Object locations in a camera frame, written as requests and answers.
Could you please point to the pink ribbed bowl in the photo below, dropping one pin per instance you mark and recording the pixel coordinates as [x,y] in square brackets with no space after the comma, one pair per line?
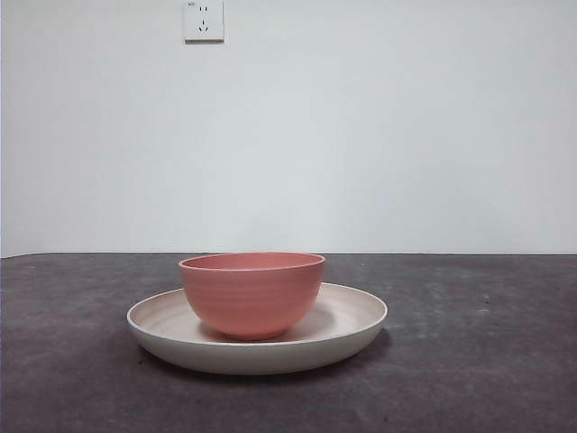
[252,297]

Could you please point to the white wall socket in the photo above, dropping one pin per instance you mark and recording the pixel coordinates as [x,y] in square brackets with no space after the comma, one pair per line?
[204,22]

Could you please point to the white round plate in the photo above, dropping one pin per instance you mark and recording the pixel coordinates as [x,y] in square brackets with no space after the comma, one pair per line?
[257,358]

